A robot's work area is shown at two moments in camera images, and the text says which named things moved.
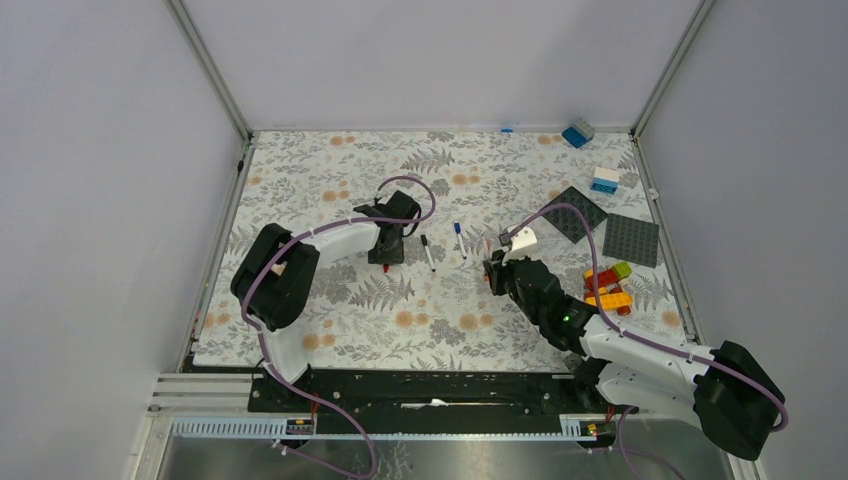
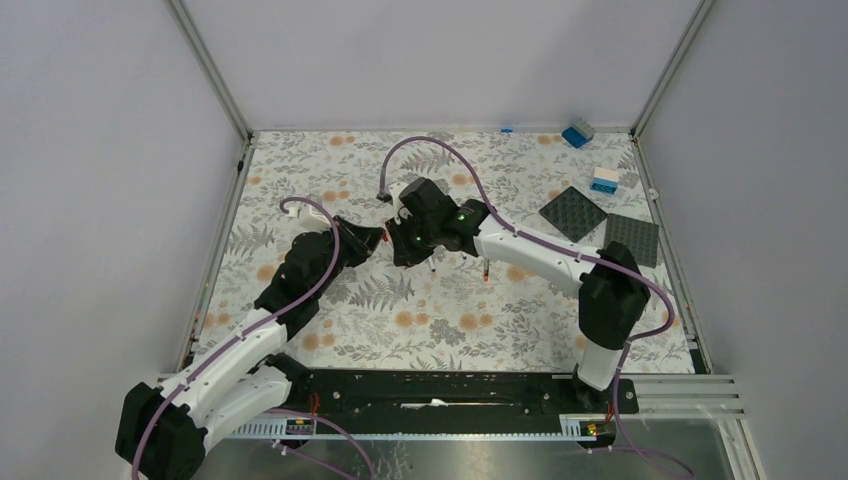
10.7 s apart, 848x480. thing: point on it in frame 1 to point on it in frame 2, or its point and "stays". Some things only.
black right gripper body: [504, 281] to [416, 237]
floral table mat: [401, 224] stays
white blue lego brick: [605, 180] stays
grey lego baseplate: [631, 240] stays
